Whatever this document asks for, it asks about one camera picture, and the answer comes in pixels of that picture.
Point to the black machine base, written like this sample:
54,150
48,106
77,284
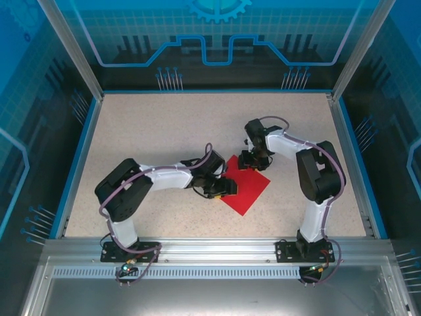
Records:
217,250

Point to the aluminium side rail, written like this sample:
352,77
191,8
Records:
342,131
91,131

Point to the red paper sheet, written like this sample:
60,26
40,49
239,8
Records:
250,191

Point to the aluminium frame post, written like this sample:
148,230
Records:
70,49
360,49

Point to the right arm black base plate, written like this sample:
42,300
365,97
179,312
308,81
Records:
283,253

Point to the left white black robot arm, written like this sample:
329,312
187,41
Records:
164,177

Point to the grey sheet metal panel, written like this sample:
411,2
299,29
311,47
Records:
210,296

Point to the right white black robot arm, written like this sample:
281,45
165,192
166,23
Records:
315,184

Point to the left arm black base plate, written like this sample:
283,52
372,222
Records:
110,255

